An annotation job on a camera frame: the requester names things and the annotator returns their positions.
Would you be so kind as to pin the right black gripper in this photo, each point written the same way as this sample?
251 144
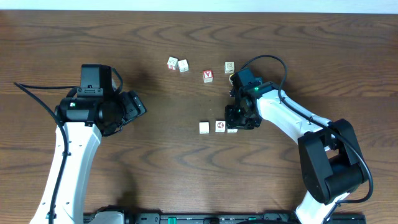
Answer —
232 122

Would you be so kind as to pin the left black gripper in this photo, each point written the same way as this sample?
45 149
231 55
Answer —
130 112

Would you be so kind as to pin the white block red globe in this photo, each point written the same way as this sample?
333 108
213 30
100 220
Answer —
220 126

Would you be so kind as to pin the plain white wooden block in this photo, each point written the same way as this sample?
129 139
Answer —
204 127

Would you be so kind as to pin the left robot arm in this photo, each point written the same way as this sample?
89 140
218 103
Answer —
83 119

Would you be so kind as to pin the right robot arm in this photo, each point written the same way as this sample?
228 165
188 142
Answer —
332 163

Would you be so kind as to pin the yellow block left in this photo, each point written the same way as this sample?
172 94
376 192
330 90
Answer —
231 80

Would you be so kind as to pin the white block black print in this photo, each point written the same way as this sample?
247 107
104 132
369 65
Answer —
229 67

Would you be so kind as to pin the red V letter block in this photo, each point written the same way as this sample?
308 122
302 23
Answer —
207 76

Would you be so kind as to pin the white block red side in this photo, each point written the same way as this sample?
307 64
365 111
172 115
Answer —
172 63

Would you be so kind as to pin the plain white letter block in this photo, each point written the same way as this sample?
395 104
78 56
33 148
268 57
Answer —
183 65

